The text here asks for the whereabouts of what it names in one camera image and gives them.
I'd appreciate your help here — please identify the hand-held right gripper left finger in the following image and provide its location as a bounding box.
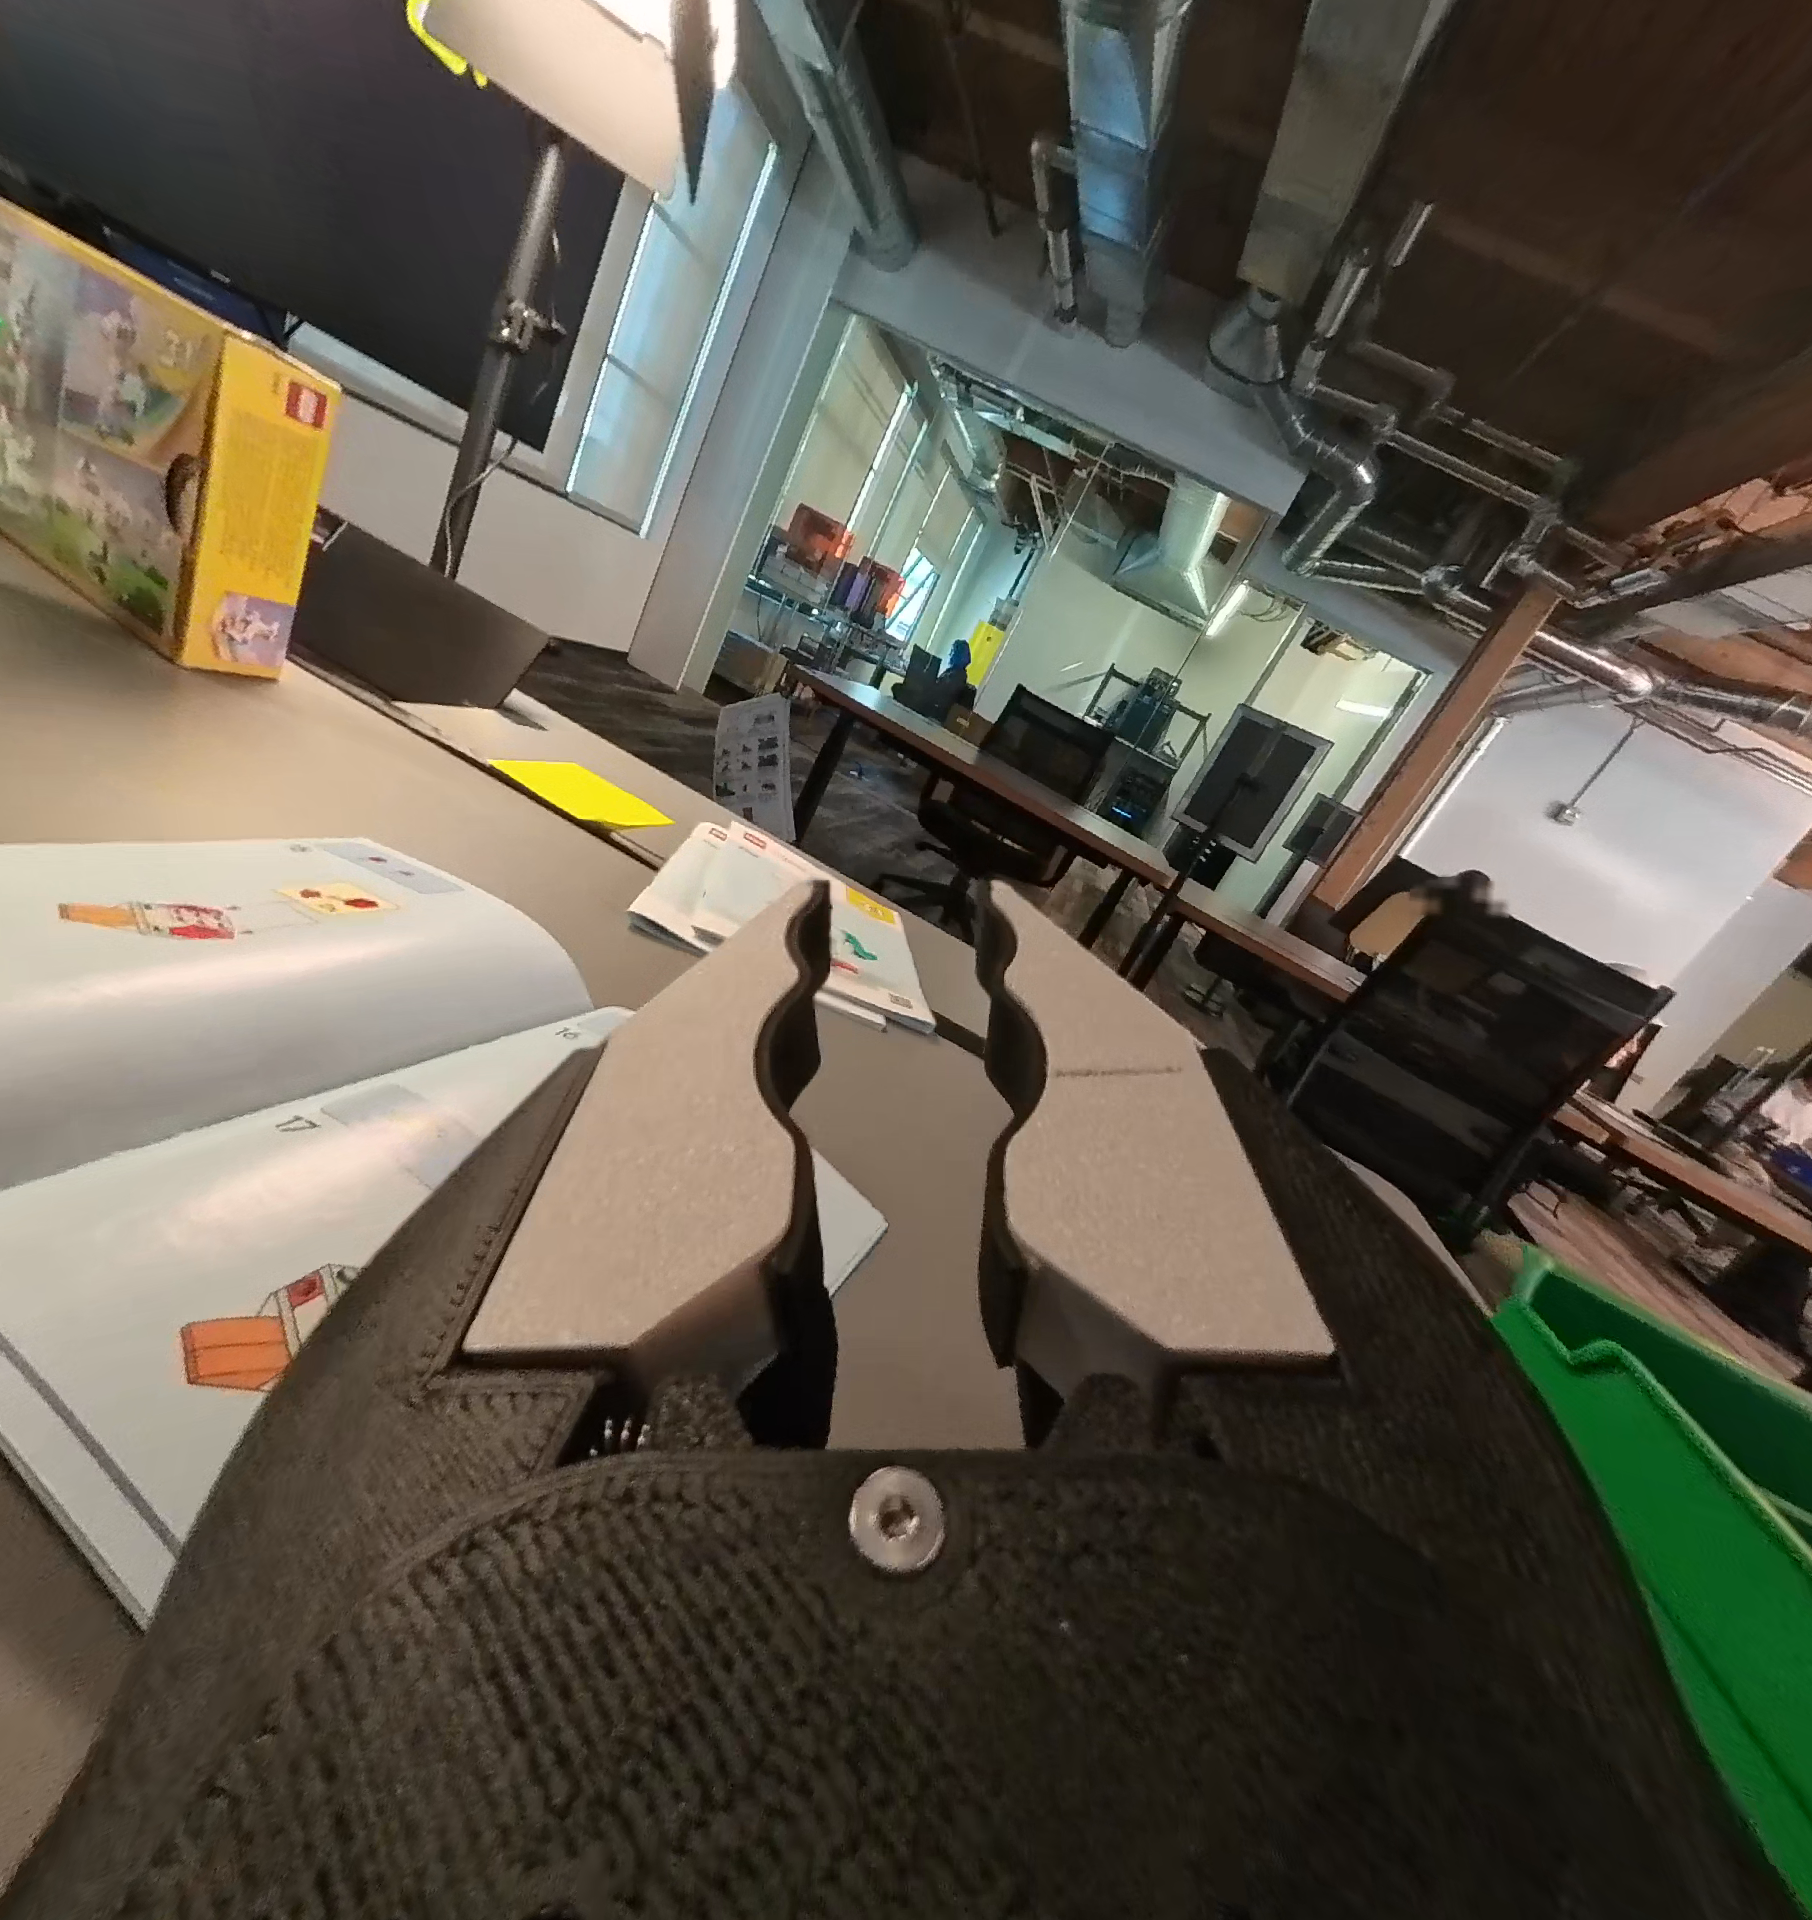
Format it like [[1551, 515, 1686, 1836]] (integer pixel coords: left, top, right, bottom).
[[460, 884, 835, 1400]]

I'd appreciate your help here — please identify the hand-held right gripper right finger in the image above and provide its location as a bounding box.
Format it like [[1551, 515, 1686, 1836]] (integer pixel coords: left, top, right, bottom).
[[971, 884, 1338, 1385]]

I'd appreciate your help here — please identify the yellow lego box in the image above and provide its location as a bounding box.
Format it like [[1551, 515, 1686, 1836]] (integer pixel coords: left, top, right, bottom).
[[0, 190, 340, 680]]

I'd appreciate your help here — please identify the closed instruction booklet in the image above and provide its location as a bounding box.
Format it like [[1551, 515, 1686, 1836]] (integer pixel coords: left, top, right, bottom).
[[630, 825, 746, 954], [695, 826, 943, 1036]]

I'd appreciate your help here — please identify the black mesh office chair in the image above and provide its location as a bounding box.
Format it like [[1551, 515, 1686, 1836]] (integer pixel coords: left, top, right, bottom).
[[1279, 884, 1676, 1245]]

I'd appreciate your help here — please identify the yellow paper sheet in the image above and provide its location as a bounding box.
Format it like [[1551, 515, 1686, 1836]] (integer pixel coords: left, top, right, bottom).
[[485, 758, 678, 826]]

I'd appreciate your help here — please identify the long wooden desk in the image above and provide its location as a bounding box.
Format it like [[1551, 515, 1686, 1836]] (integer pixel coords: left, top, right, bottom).
[[791, 663, 1376, 1006]]

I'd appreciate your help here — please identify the printed leaflet sign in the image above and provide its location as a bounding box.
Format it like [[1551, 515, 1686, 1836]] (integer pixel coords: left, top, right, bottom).
[[712, 693, 801, 845]]

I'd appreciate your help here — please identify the black screen on stand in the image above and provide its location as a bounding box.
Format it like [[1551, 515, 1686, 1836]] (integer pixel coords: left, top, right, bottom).
[[1169, 708, 1333, 887]]

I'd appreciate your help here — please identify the open instruction booklet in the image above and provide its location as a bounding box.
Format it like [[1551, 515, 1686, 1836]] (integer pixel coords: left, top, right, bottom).
[[0, 837, 888, 1624]]

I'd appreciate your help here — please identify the black stand base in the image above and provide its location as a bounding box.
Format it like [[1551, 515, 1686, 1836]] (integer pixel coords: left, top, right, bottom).
[[285, 506, 548, 713]]

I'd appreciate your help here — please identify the black light stand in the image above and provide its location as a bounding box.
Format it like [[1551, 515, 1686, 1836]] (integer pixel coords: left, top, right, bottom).
[[434, 132, 572, 578]]

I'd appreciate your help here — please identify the large black monitor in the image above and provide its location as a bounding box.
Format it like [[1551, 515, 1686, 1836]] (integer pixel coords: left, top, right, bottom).
[[0, 0, 636, 452]]

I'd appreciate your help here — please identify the white light panel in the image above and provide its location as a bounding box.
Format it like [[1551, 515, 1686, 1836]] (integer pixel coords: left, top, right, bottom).
[[406, 0, 733, 199]]

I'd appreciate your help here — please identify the metal ventilation duct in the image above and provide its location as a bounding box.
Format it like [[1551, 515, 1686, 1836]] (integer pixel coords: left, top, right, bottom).
[[1048, 0, 1572, 587]]

